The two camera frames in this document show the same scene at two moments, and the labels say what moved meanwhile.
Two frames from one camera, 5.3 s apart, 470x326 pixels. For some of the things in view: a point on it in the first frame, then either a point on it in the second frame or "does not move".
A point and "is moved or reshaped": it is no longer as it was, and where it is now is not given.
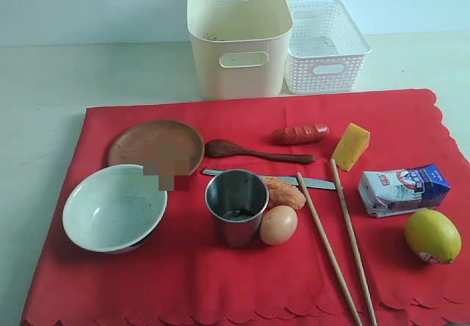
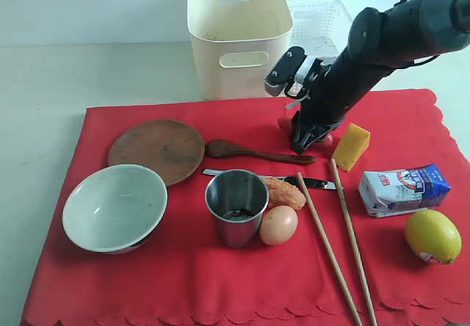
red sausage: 298,133 is moved or reshaped
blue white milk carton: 391,192 does not move
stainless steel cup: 237,198 does not move
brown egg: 277,225 does not move
